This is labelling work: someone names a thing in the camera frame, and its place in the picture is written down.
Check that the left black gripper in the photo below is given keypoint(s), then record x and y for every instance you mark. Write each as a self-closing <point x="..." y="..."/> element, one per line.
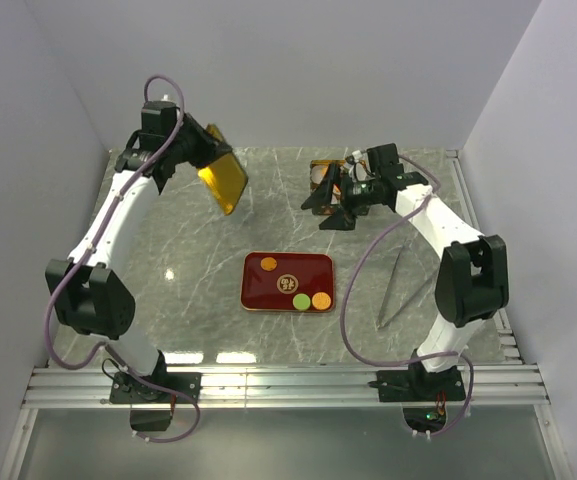
<point x="211" y="149"/>

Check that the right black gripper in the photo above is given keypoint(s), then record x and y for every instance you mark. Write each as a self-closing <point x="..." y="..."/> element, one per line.
<point x="322" y="196"/>

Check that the green cookie tin box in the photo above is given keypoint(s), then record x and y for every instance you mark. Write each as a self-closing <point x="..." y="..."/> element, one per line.
<point x="358" y="173"/>

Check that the gold tin lid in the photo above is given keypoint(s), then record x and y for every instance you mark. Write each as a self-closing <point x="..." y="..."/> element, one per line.
<point x="223" y="175"/>

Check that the brown round cookie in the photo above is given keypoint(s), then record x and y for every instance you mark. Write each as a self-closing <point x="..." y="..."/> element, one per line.
<point x="268" y="263"/>

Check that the metal tweezers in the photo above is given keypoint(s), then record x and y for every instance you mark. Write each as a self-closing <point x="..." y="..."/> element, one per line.
<point x="401" y="292"/>

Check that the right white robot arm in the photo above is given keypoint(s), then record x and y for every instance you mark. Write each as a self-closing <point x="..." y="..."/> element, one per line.
<point x="472" y="281"/>

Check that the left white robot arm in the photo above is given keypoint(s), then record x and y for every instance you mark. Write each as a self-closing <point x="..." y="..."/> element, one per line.
<point x="87" y="293"/>

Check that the dark patterned cookie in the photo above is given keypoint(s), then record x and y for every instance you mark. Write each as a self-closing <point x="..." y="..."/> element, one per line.
<point x="287" y="284"/>

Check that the orange waffle round cookie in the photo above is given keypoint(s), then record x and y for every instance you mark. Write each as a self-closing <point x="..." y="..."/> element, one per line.
<point x="321" y="301"/>

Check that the lower green round cookie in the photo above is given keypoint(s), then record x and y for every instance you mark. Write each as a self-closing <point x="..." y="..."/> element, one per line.
<point x="301" y="302"/>

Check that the red rectangular tray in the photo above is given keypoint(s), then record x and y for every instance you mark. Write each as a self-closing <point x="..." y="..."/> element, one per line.
<point x="314" y="271"/>

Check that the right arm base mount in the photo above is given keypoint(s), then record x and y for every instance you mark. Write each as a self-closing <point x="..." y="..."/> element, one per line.
<point x="417" y="385"/>

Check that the aluminium mounting rail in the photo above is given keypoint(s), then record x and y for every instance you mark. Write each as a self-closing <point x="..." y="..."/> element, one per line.
<point x="256" y="386"/>

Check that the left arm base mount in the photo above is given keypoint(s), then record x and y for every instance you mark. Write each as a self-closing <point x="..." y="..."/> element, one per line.
<point x="127" y="390"/>

